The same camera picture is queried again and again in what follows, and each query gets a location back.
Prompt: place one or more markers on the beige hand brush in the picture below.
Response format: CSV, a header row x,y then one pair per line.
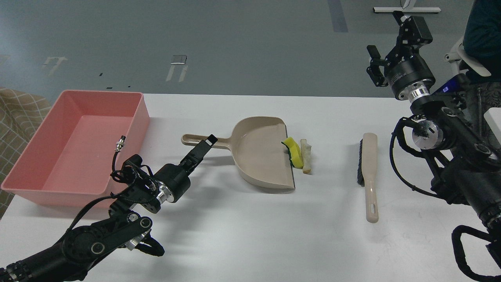
x,y
367,172

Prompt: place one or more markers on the beige checkered cloth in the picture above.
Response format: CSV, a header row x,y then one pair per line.
x,y
21,114

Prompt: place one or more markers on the white office chair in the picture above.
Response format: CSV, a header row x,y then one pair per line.
x,y
460,61

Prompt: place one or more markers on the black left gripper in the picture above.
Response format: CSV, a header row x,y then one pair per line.
x,y
174,179

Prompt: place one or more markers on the white stand base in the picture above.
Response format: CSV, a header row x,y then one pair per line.
x,y
408,6

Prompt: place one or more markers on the pink plastic bin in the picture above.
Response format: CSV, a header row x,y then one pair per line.
x,y
68,161

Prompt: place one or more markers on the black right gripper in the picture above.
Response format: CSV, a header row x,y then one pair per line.
x,y
403,69

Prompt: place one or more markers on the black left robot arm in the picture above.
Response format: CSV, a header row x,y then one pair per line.
x,y
109,223

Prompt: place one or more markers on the person in teal sweater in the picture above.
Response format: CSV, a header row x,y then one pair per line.
x,y
482,41

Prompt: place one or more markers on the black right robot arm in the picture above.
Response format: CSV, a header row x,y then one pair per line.
x,y
465,168

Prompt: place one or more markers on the white bread slice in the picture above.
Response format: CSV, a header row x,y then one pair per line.
x,y
306,156

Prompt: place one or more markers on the yellow green sponge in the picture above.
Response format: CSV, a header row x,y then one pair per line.
x,y
294,152

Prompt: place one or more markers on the beige plastic dustpan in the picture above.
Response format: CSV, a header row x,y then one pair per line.
x,y
259,155

